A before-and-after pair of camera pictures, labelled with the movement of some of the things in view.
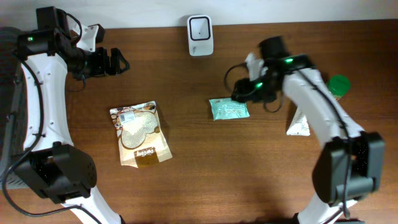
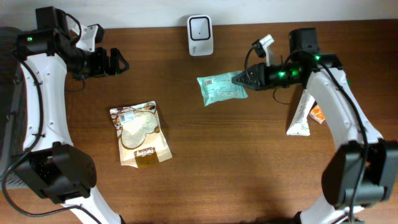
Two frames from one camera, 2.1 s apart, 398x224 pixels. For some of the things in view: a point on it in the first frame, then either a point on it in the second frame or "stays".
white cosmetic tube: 299,126 stays
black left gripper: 102,68 stays
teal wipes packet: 227,108 -> 220,88
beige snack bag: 141,139 stays
